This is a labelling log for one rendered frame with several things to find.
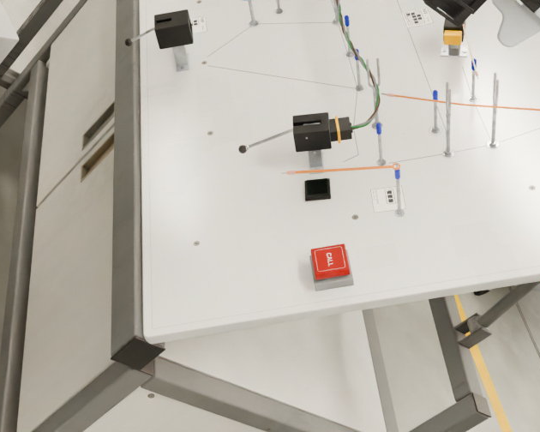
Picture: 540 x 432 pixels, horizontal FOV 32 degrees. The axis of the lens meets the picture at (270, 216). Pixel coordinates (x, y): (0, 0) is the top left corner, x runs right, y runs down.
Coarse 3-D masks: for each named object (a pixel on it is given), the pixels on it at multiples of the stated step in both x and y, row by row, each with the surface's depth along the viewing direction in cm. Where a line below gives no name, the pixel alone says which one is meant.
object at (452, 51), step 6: (444, 24) 161; (450, 24) 161; (462, 24) 161; (444, 30) 161; (456, 30) 161; (462, 30) 160; (462, 36) 161; (444, 48) 168; (450, 48) 167; (456, 48) 167; (462, 48) 167; (444, 54) 167; (450, 54) 167; (456, 54) 166; (462, 54) 166
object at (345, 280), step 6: (348, 258) 138; (312, 264) 138; (312, 270) 138; (342, 276) 136; (348, 276) 136; (318, 282) 136; (324, 282) 136; (330, 282) 136; (336, 282) 136; (342, 282) 136; (348, 282) 136; (318, 288) 136; (324, 288) 136; (330, 288) 137
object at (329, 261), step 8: (320, 248) 138; (328, 248) 137; (336, 248) 137; (344, 248) 137; (312, 256) 137; (320, 256) 137; (328, 256) 136; (336, 256) 136; (344, 256) 136; (320, 264) 136; (328, 264) 135; (336, 264) 135; (344, 264) 135; (320, 272) 135; (328, 272) 135; (336, 272) 134; (344, 272) 135
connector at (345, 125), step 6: (330, 120) 148; (342, 120) 148; (348, 120) 148; (330, 126) 147; (342, 126) 147; (348, 126) 147; (330, 132) 147; (336, 132) 147; (342, 132) 147; (348, 132) 147; (336, 138) 148; (342, 138) 148; (348, 138) 148
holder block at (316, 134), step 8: (296, 120) 148; (304, 120) 148; (312, 120) 147; (320, 120) 147; (328, 120) 147; (296, 128) 147; (304, 128) 146; (312, 128) 146; (320, 128) 146; (328, 128) 146; (296, 136) 146; (304, 136) 146; (312, 136) 146; (320, 136) 146; (328, 136) 146; (296, 144) 148; (304, 144) 148; (312, 144) 148; (320, 144) 148; (328, 144) 148
